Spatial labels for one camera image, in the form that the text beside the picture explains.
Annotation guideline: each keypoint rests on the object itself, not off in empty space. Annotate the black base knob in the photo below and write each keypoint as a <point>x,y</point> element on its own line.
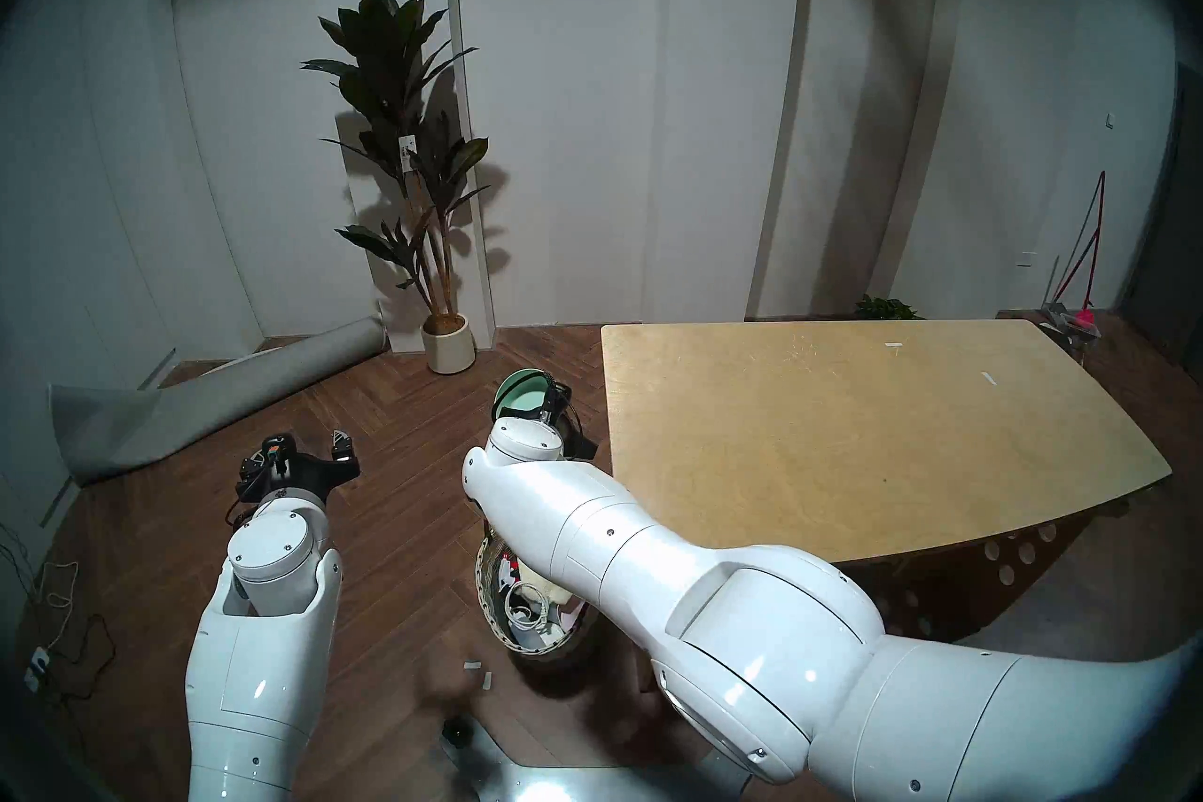
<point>458,731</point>

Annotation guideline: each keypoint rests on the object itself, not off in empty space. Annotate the cream knitted cloth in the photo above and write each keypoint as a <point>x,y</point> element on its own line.
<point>554,598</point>

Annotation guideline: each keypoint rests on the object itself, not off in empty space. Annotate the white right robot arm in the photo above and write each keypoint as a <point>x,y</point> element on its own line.
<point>658,565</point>

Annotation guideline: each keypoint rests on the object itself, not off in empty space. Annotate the pink dustpan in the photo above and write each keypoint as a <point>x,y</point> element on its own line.
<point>1086,319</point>

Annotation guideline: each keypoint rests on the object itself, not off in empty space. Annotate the mint green bowl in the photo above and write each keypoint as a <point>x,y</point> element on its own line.
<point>519,396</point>

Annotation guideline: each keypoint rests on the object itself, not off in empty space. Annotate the tall dark green plant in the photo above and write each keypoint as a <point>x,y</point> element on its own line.
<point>385,48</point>

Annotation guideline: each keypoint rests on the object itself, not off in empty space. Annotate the light wooden table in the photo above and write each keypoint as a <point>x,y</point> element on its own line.
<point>893,452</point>

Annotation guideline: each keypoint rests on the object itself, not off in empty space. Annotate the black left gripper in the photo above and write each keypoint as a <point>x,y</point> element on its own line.
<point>301,476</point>

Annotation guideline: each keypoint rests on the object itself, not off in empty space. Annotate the woven wicker basket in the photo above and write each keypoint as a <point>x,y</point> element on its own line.
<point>545,652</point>

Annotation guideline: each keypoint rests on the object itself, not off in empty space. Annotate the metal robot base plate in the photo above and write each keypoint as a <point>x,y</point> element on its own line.
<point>564,786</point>

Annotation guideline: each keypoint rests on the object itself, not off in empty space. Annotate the white plant tag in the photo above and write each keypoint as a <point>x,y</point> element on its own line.
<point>408,154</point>

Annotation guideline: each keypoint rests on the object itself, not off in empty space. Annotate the white power strip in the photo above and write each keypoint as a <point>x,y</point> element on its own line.
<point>37,669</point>

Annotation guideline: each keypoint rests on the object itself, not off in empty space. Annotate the white plant pot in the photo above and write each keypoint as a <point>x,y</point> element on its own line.
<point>449,349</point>

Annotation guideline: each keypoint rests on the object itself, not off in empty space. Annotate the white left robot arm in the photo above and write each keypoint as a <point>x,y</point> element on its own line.
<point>273,622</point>

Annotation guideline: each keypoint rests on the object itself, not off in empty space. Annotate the rolled grey carpet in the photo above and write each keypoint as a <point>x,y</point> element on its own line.
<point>197,410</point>

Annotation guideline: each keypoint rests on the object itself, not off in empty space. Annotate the small green plant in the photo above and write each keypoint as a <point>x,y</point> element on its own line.
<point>885,309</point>

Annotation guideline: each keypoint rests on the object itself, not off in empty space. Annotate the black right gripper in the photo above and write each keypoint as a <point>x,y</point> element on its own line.
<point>575,445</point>

